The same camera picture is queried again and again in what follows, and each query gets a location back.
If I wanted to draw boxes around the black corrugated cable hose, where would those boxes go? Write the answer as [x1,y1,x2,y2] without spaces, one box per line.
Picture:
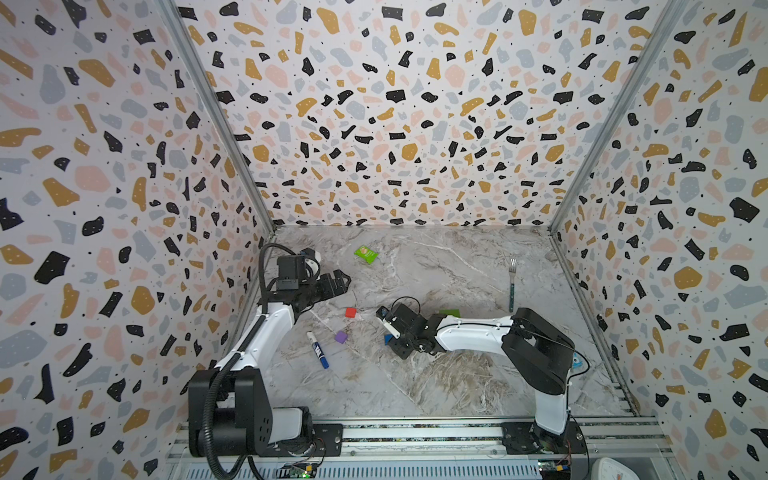
[200,242,301,480]

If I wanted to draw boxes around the blue monster toy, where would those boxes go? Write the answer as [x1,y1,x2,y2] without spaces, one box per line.
[571,353,584,372]

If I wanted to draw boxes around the white object bottom right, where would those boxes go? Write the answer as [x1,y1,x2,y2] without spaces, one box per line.
[590,457,639,480]

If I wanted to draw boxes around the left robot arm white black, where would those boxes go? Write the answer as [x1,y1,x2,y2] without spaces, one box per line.
[187,248,351,458]

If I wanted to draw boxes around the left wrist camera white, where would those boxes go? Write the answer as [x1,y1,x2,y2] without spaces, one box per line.
[299,247,321,276]

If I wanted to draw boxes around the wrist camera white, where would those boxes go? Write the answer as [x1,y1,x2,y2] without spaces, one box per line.
[376,306,400,338]
[299,247,321,276]

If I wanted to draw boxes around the green snack packet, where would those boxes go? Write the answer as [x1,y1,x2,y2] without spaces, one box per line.
[354,245,378,265]

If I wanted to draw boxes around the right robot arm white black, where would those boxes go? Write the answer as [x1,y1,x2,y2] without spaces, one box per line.
[376,301,575,454]

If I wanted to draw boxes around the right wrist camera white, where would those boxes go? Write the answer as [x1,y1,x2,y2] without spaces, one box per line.
[376,306,400,338]

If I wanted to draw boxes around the blue marker pen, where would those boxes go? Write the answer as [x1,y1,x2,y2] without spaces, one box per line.
[307,331,330,369]

